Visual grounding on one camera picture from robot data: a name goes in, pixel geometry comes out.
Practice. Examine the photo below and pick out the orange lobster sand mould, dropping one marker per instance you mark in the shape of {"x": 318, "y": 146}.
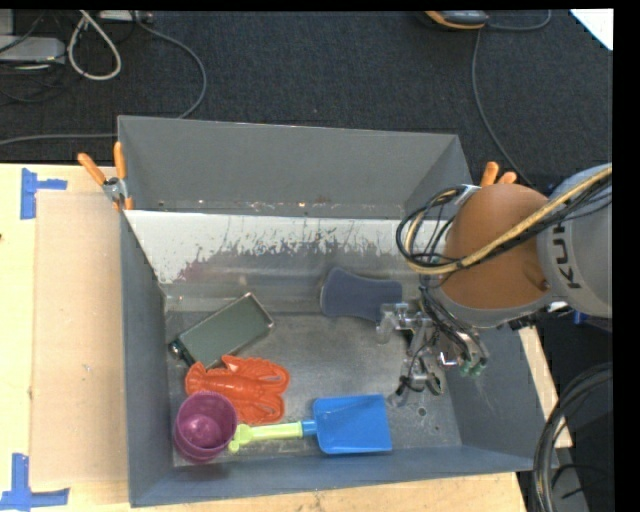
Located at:
{"x": 250, "y": 382}

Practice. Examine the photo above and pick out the purple plastic cup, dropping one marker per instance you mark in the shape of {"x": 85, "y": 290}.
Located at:
{"x": 202, "y": 427}

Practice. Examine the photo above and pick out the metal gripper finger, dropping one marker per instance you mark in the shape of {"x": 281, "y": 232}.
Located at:
{"x": 389, "y": 316}
{"x": 419, "y": 384}

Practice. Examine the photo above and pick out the brown cardboard board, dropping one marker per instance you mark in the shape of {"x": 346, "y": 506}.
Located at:
{"x": 75, "y": 340}

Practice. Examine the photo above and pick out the blue-grey curved sponge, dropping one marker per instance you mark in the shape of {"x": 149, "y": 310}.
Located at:
{"x": 357, "y": 296}

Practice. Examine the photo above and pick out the dark green flat block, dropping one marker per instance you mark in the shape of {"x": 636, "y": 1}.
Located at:
{"x": 225, "y": 330}

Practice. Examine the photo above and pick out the grey metal bin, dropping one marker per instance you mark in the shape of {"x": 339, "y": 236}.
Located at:
{"x": 310, "y": 350}

